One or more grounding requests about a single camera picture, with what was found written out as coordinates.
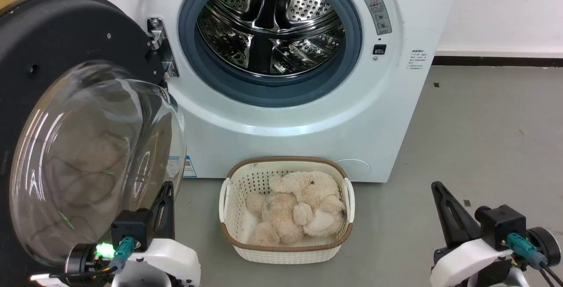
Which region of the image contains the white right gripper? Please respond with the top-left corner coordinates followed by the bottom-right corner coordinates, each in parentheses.
top-left (430, 181), bottom-right (514, 287)

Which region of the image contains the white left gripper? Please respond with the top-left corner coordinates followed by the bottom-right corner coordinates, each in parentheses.
top-left (110, 181), bottom-right (202, 287)

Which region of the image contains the white front-load washing machine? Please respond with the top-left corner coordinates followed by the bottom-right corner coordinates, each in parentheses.
top-left (75, 0), bottom-right (462, 183)

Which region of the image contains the metal door hinge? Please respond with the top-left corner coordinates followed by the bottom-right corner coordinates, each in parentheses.
top-left (146, 17), bottom-right (180, 79)

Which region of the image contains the black washer door glass bowl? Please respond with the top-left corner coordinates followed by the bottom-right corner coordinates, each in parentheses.
top-left (0, 0), bottom-right (188, 287)

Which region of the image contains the blue white energy sticker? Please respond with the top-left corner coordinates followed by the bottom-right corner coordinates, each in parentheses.
top-left (167, 155), bottom-right (197, 178)

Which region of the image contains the round white filter cover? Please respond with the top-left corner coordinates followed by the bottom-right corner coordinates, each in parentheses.
top-left (336, 159), bottom-right (373, 182)

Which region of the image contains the beige shaggy plush bear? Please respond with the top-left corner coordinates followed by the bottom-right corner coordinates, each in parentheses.
top-left (245, 192), bottom-right (306, 247)

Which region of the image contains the white laundry basket brown rim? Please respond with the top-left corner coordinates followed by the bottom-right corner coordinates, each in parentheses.
top-left (219, 156), bottom-right (356, 265)

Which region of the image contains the pale cream plush bear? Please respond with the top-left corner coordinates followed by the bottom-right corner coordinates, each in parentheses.
top-left (268, 171), bottom-right (347, 238)

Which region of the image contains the stainless steel perforated drum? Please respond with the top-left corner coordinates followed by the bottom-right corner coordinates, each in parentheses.
top-left (196, 0), bottom-right (347, 77)

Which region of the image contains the left cable with teal plug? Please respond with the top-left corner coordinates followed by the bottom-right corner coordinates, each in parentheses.
top-left (30, 236), bottom-right (135, 280)

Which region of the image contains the cable with teal plug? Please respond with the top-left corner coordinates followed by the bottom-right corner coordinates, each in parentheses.
top-left (30, 236), bottom-right (135, 280)
top-left (506, 233), bottom-right (563, 287)

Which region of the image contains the right cable with teal plug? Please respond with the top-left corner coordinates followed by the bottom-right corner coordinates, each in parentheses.
top-left (506, 233), bottom-right (563, 287)

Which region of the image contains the right arm black wrist ring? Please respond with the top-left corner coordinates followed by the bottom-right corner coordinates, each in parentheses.
top-left (510, 226), bottom-right (562, 287)

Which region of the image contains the dark wall baseboard strip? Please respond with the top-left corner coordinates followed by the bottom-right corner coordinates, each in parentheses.
top-left (433, 56), bottom-right (563, 67)

